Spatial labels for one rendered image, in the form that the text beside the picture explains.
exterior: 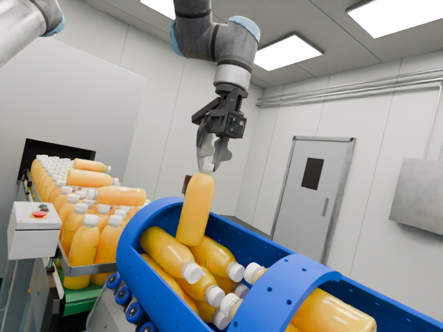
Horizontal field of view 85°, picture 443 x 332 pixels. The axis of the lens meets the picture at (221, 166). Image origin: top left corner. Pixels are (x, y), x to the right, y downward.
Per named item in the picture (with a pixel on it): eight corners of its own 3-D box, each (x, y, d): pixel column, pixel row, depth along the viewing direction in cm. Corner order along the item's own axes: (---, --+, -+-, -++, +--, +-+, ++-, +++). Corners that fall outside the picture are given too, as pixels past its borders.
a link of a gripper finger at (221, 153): (225, 175, 61) (229, 138, 60) (209, 170, 66) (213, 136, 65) (233, 174, 64) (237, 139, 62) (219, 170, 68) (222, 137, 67)
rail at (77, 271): (69, 277, 69) (71, 267, 69) (68, 276, 69) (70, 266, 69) (185, 262, 96) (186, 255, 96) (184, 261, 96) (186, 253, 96)
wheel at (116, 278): (120, 276, 69) (125, 279, 70) (115, 268, 72) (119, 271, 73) (107, 290, 67) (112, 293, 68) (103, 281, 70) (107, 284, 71)
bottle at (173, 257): (158, 221, 68) (196, 248, 55) (167, 240, 71) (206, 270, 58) (136, 236, 65) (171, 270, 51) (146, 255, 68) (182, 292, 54)
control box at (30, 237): (7, 261, 61) (16, 221, 61) (6, 232, 76) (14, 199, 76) (55, 257, 68) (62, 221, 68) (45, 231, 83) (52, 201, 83)
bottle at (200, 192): (206, 244, 63) (223, 175, 63) (182, 244, 59) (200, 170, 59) (194, 234, 69) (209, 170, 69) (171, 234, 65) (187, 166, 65)
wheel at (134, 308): (143, 302, 59) (148, 305, 60) (130, 299, 61) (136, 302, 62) (133, 322, 56) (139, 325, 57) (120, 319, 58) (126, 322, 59)
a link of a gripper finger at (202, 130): (195, 145, 59) (207, 112, 60) (191, 144, 60) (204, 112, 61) (208, 152, 62) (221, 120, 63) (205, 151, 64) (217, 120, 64)
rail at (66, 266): (65, 276, 69) (67, 266, 69) (26, 172, 186) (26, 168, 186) (68, 276, 69) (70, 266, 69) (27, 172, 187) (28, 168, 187)
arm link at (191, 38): (178, 1, 63) (225, 6, 60) (184, 46, 72) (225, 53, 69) (163, 16, 57) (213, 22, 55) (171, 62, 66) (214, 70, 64)
